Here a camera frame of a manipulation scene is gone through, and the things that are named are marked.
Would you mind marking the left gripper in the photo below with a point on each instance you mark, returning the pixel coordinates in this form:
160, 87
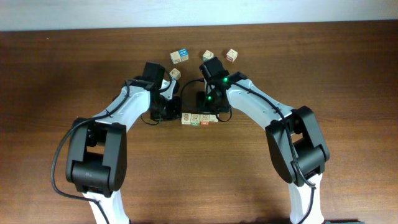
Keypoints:
175, 114

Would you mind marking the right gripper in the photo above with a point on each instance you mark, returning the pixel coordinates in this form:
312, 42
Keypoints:
201, 97

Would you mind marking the blue label wooden block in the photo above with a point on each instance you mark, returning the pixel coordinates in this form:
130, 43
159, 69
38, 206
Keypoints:
213, 118

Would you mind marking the red label wooden block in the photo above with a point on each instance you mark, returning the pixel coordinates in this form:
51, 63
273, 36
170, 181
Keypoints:
204, 119

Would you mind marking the yellow letter wooden block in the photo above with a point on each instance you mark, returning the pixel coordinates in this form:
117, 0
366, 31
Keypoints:
186, 118

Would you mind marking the green label wooden block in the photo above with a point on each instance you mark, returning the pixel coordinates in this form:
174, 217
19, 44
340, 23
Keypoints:
195, 119

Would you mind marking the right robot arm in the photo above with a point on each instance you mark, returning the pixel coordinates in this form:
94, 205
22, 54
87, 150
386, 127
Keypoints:
296, 144

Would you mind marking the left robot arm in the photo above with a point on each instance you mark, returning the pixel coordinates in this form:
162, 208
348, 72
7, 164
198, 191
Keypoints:
97, 153

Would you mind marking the blue edged wooden block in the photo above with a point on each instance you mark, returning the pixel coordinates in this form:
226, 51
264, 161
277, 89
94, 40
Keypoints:
175, 74

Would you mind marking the green wooden block far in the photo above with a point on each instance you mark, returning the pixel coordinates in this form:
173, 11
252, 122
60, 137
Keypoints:
207, 55

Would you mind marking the red wooden block far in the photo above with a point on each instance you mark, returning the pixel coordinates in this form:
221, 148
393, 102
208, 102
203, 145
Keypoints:
231, 55

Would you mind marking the plain wooden block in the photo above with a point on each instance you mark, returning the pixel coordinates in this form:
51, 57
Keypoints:
175, 57

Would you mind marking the blue top wooden block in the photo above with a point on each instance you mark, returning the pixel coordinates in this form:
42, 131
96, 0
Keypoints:
184, 55

